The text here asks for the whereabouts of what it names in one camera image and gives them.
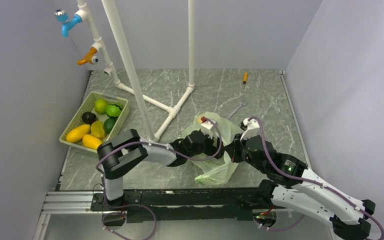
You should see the light green plastic bag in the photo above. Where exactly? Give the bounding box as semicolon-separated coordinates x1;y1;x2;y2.
181;112;244;186

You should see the yellow fake starfruit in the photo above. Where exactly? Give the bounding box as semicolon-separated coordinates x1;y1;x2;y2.
90;120;107;139

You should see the yellow fake lemon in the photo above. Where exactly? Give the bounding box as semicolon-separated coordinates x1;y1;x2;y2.
65;124;91;143

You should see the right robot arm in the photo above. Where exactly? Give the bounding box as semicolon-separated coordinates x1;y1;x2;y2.
224;134;376;240

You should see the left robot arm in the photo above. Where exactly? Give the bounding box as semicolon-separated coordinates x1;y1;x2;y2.
96;129;224;210

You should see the dark green fake avocado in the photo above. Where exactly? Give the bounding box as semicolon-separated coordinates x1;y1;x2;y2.
103;117;117;134

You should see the green fake watermelon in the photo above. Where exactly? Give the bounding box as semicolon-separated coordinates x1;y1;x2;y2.
105;103;123;119

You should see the yellow-green fake lime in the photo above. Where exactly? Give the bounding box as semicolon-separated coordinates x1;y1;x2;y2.
94;98;109;115

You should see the yellow fake mango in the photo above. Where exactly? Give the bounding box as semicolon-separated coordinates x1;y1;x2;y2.
82;134;103;150

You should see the silver wrench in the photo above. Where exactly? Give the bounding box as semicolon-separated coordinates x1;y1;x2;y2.
226;99;247;120

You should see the green plastic basket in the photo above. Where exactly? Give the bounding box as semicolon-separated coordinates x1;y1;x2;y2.
59;91;130;153

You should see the orange faucet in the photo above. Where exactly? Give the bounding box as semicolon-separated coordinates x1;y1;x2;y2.
77;46;99;65

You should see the blue faucet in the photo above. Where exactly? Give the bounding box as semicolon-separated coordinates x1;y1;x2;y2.
54;9;83;38

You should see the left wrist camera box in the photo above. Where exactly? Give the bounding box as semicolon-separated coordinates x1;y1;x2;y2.
200;116;216;138

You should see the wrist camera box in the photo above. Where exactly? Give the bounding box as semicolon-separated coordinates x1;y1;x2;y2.
240;118;261;141
200;116;216;138

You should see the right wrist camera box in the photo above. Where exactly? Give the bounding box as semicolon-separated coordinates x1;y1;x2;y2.
240;118;261;141

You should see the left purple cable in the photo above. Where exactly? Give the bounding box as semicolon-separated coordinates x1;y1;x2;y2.
95;116;224;240

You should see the purple cable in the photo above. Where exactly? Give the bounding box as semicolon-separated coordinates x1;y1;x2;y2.
248;115;384;240
95;116;224;240

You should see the orange handle screwdriver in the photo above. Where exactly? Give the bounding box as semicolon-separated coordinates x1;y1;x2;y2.
242;72;248;85

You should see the white PVC pipe frame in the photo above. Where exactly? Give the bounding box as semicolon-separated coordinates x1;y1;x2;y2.
76;0;196;143

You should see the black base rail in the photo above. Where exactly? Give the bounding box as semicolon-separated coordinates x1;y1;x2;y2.
90;187;272;223

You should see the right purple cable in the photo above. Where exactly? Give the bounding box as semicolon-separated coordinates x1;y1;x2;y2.
248;115;384;240

